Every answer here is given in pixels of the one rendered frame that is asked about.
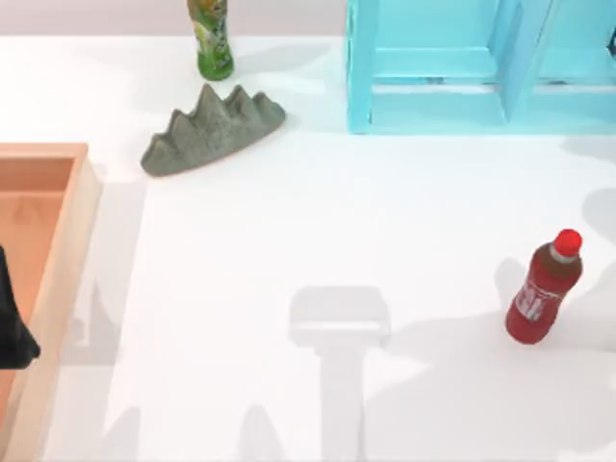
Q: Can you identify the grey mountain-shaped stone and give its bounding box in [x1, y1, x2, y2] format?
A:
[140, 83, 287, 178]

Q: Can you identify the light blue rack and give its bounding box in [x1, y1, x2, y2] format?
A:
[345, 0, 616, 136]

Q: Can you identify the green bottle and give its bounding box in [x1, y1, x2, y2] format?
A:
[186, 0, 237, 81]

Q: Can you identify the red bottle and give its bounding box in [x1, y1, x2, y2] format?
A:
[504, 228, 583, 347]

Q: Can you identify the shallow salmon-coloured box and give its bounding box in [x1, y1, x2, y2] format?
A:
[0, 142, 104, 462]

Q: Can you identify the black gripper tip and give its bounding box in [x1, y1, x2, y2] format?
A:
[0, 245, 41, 372]

